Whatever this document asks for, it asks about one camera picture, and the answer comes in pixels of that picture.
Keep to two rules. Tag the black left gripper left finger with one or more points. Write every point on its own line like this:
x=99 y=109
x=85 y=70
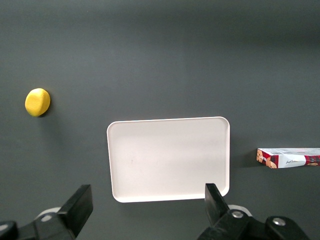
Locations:
x=75 y=212

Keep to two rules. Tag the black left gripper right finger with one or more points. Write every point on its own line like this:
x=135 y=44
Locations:
x=217 y=210

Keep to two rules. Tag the red cookie box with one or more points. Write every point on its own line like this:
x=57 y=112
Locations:
x=290 y=158

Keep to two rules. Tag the white rectangular tray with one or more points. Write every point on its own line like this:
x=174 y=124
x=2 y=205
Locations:
x=167 y=160

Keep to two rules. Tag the yellow lemon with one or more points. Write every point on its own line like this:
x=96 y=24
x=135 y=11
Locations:
x=37 y=102

